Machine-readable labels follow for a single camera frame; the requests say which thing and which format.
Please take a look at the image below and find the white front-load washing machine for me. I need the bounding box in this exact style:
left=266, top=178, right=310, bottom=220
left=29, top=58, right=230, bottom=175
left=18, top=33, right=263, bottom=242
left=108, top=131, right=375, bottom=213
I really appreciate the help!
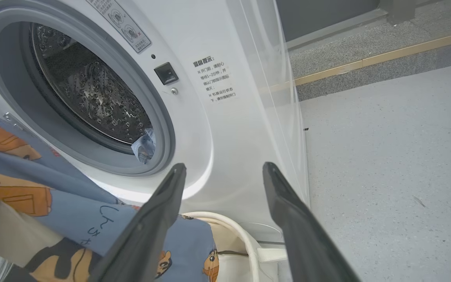
left=0, top=0, right=310, bottom=251

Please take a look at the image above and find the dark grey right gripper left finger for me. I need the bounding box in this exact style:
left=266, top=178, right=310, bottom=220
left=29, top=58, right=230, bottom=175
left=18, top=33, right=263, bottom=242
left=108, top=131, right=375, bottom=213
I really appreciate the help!
left=88, top=163, right=187, bottom=282

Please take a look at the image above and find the blue patterned garment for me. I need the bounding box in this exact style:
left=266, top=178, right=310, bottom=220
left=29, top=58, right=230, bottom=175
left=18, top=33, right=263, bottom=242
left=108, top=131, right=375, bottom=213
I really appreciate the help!
left=0, top=108, right=220, bottom=282

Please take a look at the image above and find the brass floor divider strip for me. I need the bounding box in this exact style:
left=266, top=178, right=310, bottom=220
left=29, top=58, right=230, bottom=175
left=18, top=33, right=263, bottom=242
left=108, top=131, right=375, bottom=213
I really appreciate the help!
left=294, top=29, right=451, bottom=87

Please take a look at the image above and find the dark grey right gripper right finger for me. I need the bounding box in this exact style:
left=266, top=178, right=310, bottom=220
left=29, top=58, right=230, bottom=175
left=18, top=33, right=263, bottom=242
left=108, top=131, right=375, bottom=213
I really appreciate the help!
left=262, top=162, right=362, bottom=282

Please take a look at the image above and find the dark metal post base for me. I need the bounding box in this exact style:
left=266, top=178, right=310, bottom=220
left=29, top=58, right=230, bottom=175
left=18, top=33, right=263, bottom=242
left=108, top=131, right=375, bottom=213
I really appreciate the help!
left=385, top=0, right=417, bottom=25

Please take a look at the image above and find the grey instruction sticker label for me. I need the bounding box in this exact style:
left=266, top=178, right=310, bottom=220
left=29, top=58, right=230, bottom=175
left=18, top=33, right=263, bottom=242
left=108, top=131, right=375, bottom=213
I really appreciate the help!
left=87, top=0, right=152, bottom=54

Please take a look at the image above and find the cream fabric laundry basket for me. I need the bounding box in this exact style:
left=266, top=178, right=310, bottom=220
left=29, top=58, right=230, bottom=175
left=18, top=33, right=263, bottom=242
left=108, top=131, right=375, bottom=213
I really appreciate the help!
left=179, top=211, right=289, bottom=282

